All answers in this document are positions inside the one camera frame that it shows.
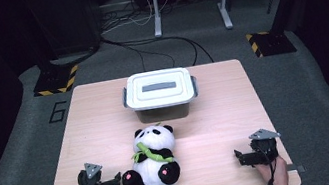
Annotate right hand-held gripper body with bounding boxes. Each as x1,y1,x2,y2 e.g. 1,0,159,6
246,125,286,168

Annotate panda plush toy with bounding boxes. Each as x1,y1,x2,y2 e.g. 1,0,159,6
113,119,185,185

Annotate clear brown storage box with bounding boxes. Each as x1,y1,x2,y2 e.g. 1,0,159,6
120,74,205,128

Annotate white box lid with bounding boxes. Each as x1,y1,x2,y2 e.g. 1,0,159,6
121,64,198,114

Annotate person's right hand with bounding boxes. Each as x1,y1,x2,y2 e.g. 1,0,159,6
254,154,291,185

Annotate grey tape strip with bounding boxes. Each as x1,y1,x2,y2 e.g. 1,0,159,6
285,161,306,176

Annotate dark cabinet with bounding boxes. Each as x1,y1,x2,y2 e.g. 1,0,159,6
23,0,106,63

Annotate black yellow striped base plate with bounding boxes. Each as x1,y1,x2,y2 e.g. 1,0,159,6
29,63,83,98
245,25,298,61

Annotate black floor cables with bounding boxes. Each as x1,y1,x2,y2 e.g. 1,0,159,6
96,0,215,82

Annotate white floor cable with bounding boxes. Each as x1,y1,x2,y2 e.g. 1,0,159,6
95,0,175,35

